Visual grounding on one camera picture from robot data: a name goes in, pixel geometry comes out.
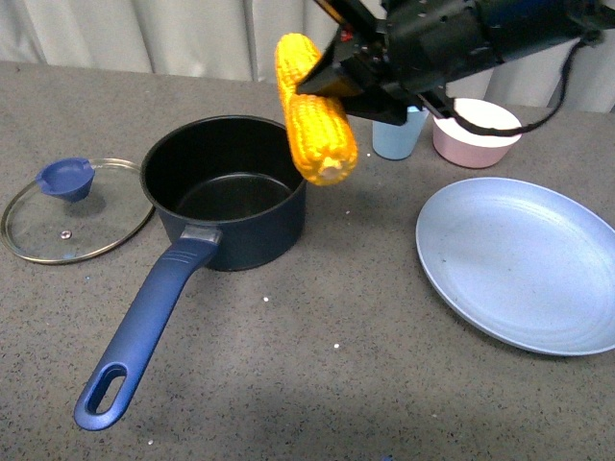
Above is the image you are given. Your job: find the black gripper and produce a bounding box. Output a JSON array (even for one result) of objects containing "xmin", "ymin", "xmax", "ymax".
[{"xmin": 296, "ymin": 0, "xmax": 502, "ymax": 125}]

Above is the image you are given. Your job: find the yellow corn cob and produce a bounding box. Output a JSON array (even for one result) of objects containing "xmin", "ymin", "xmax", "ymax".
[{"xmin": 275, "ymin": 33, "xmax": 358, "ymax": 186}]

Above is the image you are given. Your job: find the glass lid with blue knob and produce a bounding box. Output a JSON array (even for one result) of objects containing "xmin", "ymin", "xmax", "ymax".
[{"xmin": 1, "ymin": 158, "xmax": 153, "ymax": 265}]

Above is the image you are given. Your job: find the white curtain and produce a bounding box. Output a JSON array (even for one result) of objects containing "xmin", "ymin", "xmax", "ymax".
[{"xmin": 1, "ymin": 1, "xmax": 614, "ymax": 113}]

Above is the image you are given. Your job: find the light blue plastic cup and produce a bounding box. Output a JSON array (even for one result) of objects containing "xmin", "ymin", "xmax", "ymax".
[{"xmin": 372, "ymin": 107, "xmax": 429, "ymax": 160}]

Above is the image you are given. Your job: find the pink bowl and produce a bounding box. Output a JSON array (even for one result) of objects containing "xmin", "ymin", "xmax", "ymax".
[{"xmin": 432, "ymin": 98, "xmax": 521, "ymax": 169}]

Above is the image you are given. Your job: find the dark blue saucepan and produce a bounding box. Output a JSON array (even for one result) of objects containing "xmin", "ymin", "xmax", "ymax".
[{"xmin": 73, "ymin": 115, "xmax": 307, "ymax": 431}]

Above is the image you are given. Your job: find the light blue plate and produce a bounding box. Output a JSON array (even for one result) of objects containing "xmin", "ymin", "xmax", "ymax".
[{"xmin": 415, "ymin": 178, "xmax": 614, "ymax": 356}]

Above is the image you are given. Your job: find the black cable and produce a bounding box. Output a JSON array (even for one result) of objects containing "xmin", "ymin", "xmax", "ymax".
[{"xmin": 431, "ymin": 28, "xmax": 604, "ymax": 137}]

